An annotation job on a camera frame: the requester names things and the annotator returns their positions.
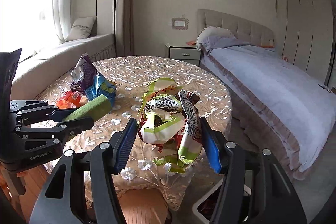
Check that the white bed pillow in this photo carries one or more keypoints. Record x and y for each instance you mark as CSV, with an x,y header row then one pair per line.
x,y
212,31

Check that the beige tufted headboard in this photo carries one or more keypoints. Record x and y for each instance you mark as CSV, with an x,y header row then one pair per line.
x,y
241,28

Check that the green sponge block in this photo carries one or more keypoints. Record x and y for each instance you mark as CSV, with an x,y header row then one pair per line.
x,y
95,109

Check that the beige throw pillow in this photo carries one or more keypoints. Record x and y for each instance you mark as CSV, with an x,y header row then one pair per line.
x,y
81,28

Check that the red snack bag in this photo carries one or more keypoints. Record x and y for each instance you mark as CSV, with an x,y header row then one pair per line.
x,y
71,99

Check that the green white noodle wrapper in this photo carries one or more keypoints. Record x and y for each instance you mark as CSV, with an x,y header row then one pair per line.
x,y
170,119

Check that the round embroidered beige tablecloth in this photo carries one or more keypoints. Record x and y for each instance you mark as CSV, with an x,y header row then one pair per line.
x,y
133,74

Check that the framed wall switch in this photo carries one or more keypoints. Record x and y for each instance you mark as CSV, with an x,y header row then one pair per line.
x,y
179,24

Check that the grey white nightstand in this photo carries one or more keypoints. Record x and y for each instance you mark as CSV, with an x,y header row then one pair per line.
x,y
185,53

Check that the beige wardrobe doors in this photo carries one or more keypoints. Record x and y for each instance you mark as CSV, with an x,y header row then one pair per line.
x,y
309,36

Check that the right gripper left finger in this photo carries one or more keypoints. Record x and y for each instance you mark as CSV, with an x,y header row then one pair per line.
x,y
62,199

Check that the purple snack wrapper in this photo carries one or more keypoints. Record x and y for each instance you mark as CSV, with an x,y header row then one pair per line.
x,y
82,74

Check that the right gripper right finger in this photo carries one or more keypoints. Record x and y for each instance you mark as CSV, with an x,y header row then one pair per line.
x,y
255,188

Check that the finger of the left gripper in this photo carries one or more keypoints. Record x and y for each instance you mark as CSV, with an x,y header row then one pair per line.
x,y
37,111
62,130

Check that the bed with lavender duvet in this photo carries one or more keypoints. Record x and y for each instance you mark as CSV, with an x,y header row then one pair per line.
x,y
279,106

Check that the orange item on nightstand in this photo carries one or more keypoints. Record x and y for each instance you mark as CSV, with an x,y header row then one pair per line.
x,y
191,43

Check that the blue chip bag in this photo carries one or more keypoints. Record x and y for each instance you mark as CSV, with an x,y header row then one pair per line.
x,y
101,86

